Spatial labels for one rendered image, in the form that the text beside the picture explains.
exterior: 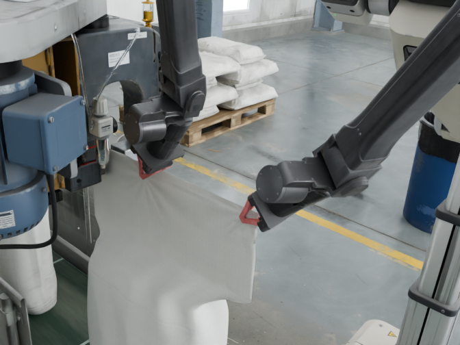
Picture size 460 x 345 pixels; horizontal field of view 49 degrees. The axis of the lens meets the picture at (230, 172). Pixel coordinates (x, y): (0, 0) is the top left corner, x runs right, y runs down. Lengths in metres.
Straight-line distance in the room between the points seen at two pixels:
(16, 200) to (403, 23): 0.77
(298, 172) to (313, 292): 1.81
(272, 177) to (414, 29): 0.46
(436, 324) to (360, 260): 1.35
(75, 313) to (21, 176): 1.01
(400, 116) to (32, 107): 0.49
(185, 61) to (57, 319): 1.12
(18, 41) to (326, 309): 1.97
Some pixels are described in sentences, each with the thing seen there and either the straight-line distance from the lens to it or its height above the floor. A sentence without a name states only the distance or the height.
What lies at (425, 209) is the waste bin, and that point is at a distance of 3.15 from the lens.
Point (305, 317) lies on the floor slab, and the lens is 2.36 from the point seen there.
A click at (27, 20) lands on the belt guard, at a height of 1.41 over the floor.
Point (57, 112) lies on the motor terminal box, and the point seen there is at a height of 1.30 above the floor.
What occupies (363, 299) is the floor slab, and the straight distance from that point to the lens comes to 2.54.
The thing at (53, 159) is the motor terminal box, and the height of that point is 1.24.
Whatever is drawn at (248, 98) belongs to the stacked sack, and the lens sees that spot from 4.41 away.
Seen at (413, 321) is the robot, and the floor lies 0.60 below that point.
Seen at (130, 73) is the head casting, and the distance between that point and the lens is 1.14.
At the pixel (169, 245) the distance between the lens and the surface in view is 1.11.
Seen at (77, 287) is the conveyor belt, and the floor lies 0.38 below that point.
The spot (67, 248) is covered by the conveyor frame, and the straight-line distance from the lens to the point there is 2.03.
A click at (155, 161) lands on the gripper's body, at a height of 1.12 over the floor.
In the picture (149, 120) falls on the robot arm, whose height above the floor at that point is 1.23.
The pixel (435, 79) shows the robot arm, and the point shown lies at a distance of 0.59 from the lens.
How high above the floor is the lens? 1.54
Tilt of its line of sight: 26 degrees down
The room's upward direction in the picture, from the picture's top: 4 degrees clockwise
